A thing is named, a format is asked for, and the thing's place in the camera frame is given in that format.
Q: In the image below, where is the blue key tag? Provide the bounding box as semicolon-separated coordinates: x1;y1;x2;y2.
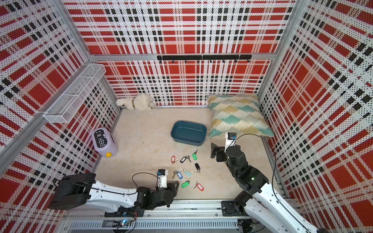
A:
173;170;183;180

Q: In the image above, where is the light mint key tag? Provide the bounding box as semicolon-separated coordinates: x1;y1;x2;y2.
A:
183;169;192;177

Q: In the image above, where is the green key tag with key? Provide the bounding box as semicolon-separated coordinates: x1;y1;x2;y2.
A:
192;150;198;161

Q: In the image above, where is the black key tag with key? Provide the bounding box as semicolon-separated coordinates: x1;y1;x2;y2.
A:
195;163;201;173

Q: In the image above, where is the red key tag with key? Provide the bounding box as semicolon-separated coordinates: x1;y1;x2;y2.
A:
194;182;205;191

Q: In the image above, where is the black tag with white label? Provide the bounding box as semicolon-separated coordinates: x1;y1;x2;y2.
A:
180;155;191;163

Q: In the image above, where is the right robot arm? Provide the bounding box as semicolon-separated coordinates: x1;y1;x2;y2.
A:
211;141;327;233

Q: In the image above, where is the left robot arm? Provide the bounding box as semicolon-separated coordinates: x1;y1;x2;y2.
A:
48;170;179;214

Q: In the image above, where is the teal plastic storage box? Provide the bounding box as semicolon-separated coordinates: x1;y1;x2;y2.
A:
171;120;207;146

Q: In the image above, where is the fan pattern cushion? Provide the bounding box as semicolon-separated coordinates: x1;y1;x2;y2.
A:
207;93;275;137

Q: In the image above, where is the small circuit board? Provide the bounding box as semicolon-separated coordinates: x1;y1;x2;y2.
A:
112;219;131;228

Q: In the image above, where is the white plush toy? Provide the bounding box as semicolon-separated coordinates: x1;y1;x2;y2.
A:
116;93;154;111

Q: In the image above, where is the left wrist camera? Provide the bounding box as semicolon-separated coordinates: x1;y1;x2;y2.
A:
156;169;168;189

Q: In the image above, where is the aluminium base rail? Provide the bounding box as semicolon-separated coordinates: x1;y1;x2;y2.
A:
57;199;271;233

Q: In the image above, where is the black wall hook rail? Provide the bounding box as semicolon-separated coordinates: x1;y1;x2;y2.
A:
157;54;253;62

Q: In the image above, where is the white wire wall basket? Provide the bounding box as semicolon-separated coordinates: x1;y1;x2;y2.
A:
43;64;105;123

